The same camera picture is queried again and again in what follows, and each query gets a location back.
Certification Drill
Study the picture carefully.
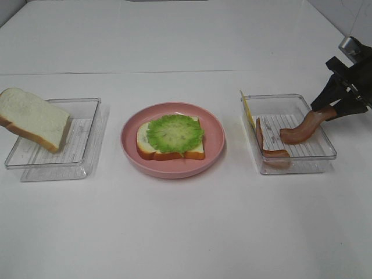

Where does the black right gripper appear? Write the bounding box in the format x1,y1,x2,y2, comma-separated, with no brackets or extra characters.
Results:
311,44,371,118

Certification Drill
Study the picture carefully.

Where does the wavy bacon strip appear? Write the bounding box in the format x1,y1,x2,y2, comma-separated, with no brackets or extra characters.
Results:
280,106,337,145

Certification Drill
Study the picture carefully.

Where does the curled bacon strip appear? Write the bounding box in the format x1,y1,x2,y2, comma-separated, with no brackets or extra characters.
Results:
256,117,290,169

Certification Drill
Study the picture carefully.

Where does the yellow cheese slice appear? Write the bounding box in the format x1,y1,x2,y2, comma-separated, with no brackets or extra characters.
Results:
239,90,256,129

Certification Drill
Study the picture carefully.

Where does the green lettuce leaf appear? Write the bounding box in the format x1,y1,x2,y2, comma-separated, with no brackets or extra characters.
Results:
146,115,204,153

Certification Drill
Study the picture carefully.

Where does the white bread slice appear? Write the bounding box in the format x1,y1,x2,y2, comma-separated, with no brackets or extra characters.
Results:
136,117,205,161
1,88,70,153

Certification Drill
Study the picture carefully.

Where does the clear right plastic tray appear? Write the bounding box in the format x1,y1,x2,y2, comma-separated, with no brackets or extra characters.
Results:
241,94,337,175

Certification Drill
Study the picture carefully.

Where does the clear plastic tray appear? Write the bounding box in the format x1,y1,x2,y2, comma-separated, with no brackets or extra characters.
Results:
5,98,108,182
241,94,337,175

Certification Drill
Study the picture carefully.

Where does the pink round plate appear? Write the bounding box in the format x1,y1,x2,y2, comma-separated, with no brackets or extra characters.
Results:
121,102,226,179

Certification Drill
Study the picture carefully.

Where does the clear left plastic tray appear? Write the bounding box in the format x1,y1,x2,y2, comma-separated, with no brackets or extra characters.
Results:
5,98,108,182

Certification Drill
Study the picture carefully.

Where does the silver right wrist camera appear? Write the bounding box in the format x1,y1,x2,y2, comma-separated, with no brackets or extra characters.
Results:
338,37,363,64

